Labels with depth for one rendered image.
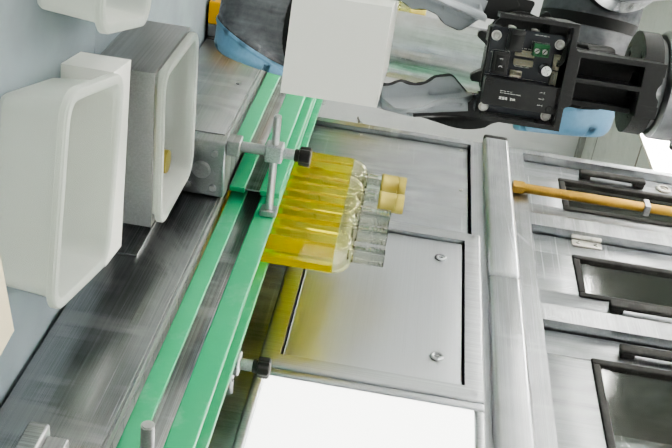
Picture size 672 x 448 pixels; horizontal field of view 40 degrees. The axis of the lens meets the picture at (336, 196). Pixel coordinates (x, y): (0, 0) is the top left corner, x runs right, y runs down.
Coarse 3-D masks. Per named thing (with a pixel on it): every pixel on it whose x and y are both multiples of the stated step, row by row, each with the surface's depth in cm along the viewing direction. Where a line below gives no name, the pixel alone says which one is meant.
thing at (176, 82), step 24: (192, 48) 127; (168, 72) 114; (192, 72) 129; (168, 96) 131; (192, 96) 131; (168, 120) 133; (192, 120) 133; (168, 144) 135; (192, 144) 135; (168, 192) 129
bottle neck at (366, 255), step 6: (360, 246) 144; (366, 246) 144; (354, 252) 143; (360, 252) 143; (366, 252) 143; (372, 252) 143; (378, 252) 143; (384, 252) 143; (354, 258) 143; (360, 258) 143; (366, 258) 143; (372, 258) 143; (378, 258) 143; (384, 258) 143; (366, 264) 144; (372, 264) 143; (378, 264) 143
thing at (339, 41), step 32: (320, 0) 56; (352, 0) 56; (384, 0) 63; (288, 32) 56; (320, 32) 56; (352, 32) 56; (384, 32) 56; (288, 64) 57; (320, 64) 57; (352, 64) 56; (384, 64) 60; (320, 96) 57; (352, 96) 57
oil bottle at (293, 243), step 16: (288, 224) 144; (304, 224) 145; (272, 240) 142; (288, 240) 141; (304, 240) 141; (320, 240) 141; (336, 240) 142; (352, 240) 144; (272, 256) 143; (288, 256) 143; (304, 256) 142; (320, 256) 142; (336, 256) 142; (352, 256) 143; (336, 272) 143
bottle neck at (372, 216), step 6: (366, 210) 153; (372, 210) 153; (378, 210) 153; (384, 210) 153; (390, 210) 154; (366, 216) 153; (372, 216) 153; (378, 216) 152; (384, 216) 152; (360, 222) 153; (366, 222) 153; (372, 222) 153; (378, 222) 153; (384, 222) 153
